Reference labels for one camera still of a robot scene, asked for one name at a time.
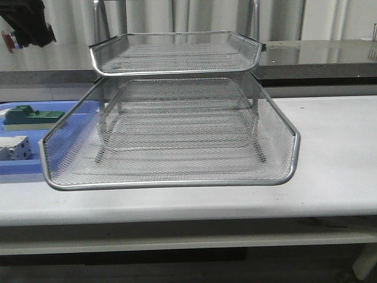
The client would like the green electrical switch block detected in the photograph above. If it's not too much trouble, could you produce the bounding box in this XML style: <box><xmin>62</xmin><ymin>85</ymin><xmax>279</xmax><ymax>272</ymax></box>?
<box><xmin>3</xmin><ymin>105</ymin><xmax>65</xmax><ymax>131</ymax></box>

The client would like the white table leg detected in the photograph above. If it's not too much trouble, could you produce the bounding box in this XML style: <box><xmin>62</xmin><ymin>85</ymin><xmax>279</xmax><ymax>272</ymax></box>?
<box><xmin>352</xmin><ymin>243</ymin><xmax>377</xmax><ymax>280</ymax></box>

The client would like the silver metal rack frame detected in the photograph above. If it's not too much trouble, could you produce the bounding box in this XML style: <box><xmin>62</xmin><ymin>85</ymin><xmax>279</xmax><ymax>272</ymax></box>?
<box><xmin>91</xmin><ymin>0</ymin><xmax>267</xmax><ymax>164</ymax></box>

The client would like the blue plastic tray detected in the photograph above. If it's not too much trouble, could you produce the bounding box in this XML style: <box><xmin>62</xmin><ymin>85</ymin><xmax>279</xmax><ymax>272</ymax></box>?
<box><xmin>0</xmin><ymin>100</ymin><xmax>100</xmax><ymax>176</ymax></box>

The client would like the white circuit breaker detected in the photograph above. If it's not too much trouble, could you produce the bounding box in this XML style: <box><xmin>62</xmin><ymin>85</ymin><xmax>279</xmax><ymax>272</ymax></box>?
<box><xmin>1</xmin><ymin>136</ymin><xmax>32</xmax><ymax>161</ymax></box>

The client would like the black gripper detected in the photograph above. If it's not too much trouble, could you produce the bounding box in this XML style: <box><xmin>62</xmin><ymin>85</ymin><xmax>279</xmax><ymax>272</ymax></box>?
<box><xmin>1</xmin><ymin>0</ymin><xmax>56</xmax><ymax>48</ymax></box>

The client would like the red emergency stop button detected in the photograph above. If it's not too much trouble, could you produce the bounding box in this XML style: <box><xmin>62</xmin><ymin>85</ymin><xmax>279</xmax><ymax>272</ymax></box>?
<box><xmin>1</xmin><ymin>31</ymin><xmax>19</xmax><ymax>54</ymax></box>

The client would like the grey stone counter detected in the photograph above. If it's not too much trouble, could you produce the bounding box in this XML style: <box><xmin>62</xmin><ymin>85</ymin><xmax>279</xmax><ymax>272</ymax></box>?
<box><xmin>1</xmin><ymin>40</ymin><xmax>376</xmax><ymax>87</ymax></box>

